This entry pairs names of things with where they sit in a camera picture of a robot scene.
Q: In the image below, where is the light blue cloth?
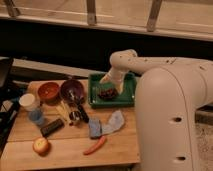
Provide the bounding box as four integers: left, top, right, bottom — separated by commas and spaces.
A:
102, 110, 125, 135

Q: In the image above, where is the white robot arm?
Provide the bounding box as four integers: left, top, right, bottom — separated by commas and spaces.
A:
101, 49, 213, 171

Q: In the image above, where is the black rectangular block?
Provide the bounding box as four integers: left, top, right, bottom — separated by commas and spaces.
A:
40, 119, 64, 137

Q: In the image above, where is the blue plastic cup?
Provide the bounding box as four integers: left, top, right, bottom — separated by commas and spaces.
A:
28, 108, 45, 126

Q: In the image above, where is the orange-red bowl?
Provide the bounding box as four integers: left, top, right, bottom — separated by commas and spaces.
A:
38, 82, 59, 102

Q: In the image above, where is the red yellow apple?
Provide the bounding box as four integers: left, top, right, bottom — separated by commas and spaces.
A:
33, 137, 50, 155

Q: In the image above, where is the black handled metal scoop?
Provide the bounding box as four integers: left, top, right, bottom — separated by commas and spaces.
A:
69, 91, 89, 125

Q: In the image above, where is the white plastic cup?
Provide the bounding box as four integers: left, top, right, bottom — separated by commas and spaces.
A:
19, 93, 40, 111

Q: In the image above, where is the purple bowl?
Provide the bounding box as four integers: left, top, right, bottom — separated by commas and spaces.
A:
60, 79, 85, 103

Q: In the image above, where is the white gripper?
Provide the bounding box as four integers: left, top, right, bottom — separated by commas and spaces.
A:
99, 68, 125, 94

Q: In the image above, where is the dark red grape bunch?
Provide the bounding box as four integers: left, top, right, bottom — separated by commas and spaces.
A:
98, 88, 118, 100

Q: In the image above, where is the blue sponge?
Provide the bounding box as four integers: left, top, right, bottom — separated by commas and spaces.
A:
88, 119, 102, 139

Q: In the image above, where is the green plastic tray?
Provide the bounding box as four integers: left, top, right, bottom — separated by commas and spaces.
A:
88, 73, 137, 108

